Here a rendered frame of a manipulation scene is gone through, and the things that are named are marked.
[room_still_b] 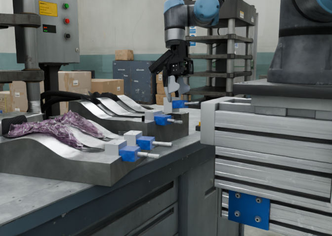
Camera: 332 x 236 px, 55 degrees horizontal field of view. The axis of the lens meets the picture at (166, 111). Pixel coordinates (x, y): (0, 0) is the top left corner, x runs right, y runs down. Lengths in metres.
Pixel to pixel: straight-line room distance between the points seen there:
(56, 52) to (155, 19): 6.82
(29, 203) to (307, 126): 0.55
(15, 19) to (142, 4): 7.36
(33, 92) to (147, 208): 0.83
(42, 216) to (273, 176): 0.46
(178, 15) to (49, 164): 0.66
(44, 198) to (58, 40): 1.24
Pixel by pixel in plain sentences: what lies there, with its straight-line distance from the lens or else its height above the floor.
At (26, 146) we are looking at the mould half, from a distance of 0.84.
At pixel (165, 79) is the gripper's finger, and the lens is 1.10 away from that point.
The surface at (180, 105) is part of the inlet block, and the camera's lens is 1.09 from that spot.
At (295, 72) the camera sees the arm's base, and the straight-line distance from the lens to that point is 0.60.
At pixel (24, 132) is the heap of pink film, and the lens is 0.90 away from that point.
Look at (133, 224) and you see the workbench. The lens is 1.02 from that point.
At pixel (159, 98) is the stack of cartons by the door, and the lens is 8.00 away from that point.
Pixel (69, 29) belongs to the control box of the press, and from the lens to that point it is 1.90.
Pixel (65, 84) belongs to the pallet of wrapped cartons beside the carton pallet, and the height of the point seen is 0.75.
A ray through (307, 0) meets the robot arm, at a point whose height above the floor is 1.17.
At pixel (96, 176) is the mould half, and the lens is 0.75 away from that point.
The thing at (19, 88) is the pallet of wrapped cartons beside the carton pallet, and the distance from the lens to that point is 5.52.
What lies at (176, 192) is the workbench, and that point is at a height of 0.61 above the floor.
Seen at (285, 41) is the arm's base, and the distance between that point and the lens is 0.63.
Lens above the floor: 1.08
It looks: 9 degrees down
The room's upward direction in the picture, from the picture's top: straight up
